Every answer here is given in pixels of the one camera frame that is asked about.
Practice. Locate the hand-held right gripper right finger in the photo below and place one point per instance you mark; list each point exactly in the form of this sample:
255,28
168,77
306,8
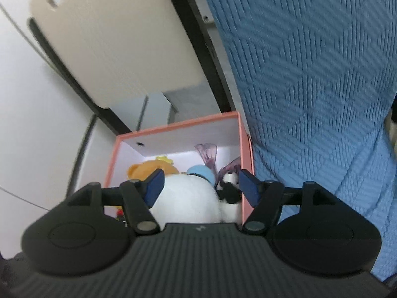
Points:
248,189

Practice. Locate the red and black toy robot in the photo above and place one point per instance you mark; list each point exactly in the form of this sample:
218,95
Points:
119,213

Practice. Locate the white round plush toy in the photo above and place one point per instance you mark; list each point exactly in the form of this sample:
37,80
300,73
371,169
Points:
189,198

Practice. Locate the brown teddy bear blue shirt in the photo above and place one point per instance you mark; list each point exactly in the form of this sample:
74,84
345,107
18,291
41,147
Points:
149,167

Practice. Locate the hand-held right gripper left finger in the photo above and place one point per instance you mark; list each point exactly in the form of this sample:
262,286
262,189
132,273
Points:
155,187

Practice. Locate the white cabinet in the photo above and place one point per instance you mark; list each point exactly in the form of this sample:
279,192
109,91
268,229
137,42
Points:
31,115

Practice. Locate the pink cardboard box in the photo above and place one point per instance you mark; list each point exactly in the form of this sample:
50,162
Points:
245,161

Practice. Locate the black and white plush toy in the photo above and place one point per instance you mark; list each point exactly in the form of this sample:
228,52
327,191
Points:
230,192

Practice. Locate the beige chair black frame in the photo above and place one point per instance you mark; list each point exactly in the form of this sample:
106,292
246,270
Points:
108,37

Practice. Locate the blue quilted blanket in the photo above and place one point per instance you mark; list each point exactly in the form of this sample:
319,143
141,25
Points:
310,83

